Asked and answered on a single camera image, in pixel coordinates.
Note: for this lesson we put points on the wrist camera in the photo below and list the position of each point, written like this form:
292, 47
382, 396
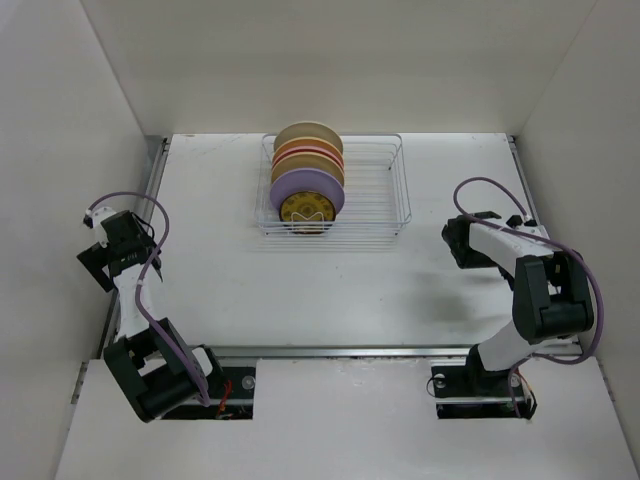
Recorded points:
93, 220
526, 224

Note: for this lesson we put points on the tan plate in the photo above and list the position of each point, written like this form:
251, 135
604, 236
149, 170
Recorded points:
309, 160

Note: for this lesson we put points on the lilac plate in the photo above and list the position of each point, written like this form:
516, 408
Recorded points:
307, 180

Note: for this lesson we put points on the small yellow patterned plate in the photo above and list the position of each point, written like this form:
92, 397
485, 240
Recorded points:
307, 213

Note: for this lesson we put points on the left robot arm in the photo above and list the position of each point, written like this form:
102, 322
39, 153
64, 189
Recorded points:
152, 364

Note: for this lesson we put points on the white wire dish rack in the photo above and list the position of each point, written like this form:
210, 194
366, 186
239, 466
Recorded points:
377, 202

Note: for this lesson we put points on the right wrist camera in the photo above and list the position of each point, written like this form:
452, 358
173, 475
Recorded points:
526, 224

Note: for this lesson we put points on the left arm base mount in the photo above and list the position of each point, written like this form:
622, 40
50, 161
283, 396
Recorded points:
232, 400

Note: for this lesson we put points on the aluminium frame rail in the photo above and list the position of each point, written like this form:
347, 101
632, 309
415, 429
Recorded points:
229, 285

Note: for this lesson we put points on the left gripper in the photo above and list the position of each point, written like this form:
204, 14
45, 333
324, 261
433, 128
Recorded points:
95, 258

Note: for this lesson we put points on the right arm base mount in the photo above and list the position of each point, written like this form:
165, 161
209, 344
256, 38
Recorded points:
461, 394

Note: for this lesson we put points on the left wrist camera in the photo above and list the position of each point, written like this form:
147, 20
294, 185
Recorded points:
93, 220

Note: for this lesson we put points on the pink plate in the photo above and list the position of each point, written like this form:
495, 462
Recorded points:
308, 145

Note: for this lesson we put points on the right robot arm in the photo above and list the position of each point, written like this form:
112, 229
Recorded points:
551, 297

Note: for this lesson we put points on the cream bear plate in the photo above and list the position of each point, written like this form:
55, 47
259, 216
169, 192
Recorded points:
308, 129

